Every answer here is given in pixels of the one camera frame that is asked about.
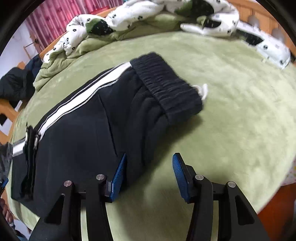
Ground black pants with white stripe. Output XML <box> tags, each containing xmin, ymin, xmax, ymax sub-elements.
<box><xmin>11</xmin><ymin>53</ymin><xmax>207</xmax><ymax>216</ymax></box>

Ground grey jeans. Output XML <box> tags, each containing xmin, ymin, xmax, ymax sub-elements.
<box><xmin>0</xmin><ymin>143</ymin><xmax>13</xmax><ymax>180</ymax></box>

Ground green fleece bed blanket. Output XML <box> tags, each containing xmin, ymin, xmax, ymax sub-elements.
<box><xmin>11</xmin><ymin>32</ymin><xmax>295</xmax><ymax>240</ymax></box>

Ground black jacket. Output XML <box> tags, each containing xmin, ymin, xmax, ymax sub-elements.
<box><xmin>1</xmin><ymin>67</ymin><xmax>35</xmax><ymax>108</ymax></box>

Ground navy blue garment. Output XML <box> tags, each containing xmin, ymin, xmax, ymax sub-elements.
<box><xmin>25</xmin><ymin>54</ymin><xmax>43</xmax><ymax>79</ymax></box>

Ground white patterned duvet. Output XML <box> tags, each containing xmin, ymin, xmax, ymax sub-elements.
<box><xmin>33</xmin><ymin>0</ymin><xmax>292</xmax><ymax>92</ymax></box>

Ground pink curtain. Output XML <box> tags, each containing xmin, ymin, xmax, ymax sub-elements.
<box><xmin>26</xmin><ymin>0</ymin><xmax>123</xmax><ymax>52</ymax></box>

